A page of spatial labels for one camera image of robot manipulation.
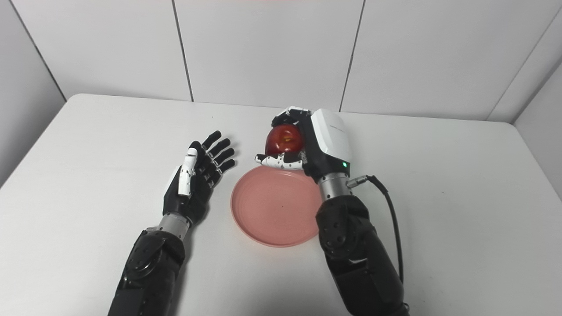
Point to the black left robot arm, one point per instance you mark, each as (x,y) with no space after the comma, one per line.
(149,272)

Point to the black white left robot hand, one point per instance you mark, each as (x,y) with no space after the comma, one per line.
(195,199)

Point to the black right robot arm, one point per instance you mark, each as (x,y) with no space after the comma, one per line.
(355,259)

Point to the red apple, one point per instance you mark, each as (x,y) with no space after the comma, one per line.
(284,139)

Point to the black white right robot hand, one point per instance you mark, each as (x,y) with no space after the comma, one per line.
(329,136)

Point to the pink round plate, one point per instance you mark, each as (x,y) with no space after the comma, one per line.
(272,206)

